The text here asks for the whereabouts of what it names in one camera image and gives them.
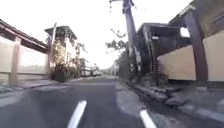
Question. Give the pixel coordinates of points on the tall utility pole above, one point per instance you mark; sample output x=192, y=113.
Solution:
x=131, y=40

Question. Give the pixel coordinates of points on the grey asphalt road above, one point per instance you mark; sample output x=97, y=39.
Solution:
x=96, y=100

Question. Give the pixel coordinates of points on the dark building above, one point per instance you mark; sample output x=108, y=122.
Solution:
x=156, y=40

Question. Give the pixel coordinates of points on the green bush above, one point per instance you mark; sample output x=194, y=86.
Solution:
x=61, y=73

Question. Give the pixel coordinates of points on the tall pale building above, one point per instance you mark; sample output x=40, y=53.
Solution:
x=63, y=43

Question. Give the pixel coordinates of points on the robot's own part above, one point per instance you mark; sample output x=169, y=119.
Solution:
x=77, y=115
x=147, y=119

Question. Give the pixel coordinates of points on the broken paved sidewalk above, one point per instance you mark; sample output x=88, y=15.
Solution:
x=193, y=100

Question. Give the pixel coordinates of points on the beige wall with dark pillar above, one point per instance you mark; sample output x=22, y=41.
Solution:
x=181, y=63

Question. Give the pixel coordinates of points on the pale wall with posts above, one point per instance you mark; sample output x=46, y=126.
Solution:
x=30, y=61

